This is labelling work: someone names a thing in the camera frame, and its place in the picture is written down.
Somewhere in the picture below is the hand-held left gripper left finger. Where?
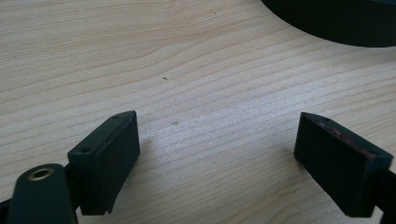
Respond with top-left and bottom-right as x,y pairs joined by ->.
66,110 -> 141,217

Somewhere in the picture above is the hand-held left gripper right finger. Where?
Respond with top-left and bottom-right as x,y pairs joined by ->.
293,111 -> 394,218

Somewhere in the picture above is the black round container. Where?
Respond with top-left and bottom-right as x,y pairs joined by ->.
261,0 -> 396,49

